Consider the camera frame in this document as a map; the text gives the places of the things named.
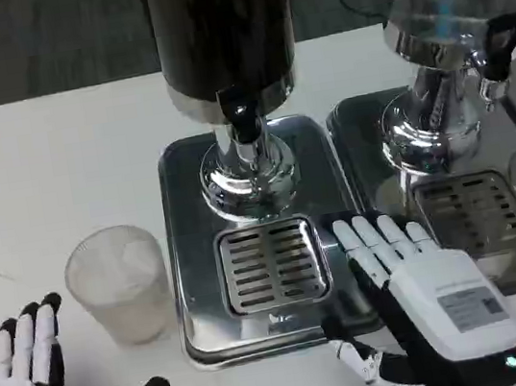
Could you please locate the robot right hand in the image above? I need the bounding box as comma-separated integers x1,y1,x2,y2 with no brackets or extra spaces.
304,187,516,386

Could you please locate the steel drip grid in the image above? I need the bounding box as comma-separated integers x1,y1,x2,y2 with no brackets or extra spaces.
209,210,336,319
408,165,516,266

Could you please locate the clear ribbed glass cup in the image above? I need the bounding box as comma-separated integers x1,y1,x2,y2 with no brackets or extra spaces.
58,219,180,355

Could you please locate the steel drip tray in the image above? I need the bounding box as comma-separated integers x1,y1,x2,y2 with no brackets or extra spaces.
150,105,389,374
321,69,516,320

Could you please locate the black tap of clear dispenser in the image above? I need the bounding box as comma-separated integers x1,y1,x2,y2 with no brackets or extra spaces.
473,10,516,85

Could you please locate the black tap of dark dispenser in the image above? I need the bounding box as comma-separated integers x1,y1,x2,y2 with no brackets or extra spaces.
215,83,264,145

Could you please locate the clear steel drink dispenser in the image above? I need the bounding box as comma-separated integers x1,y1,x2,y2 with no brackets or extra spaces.
357,0,516,187

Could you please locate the dark drink dispenser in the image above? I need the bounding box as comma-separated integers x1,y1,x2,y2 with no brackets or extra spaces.
138,0,326,236

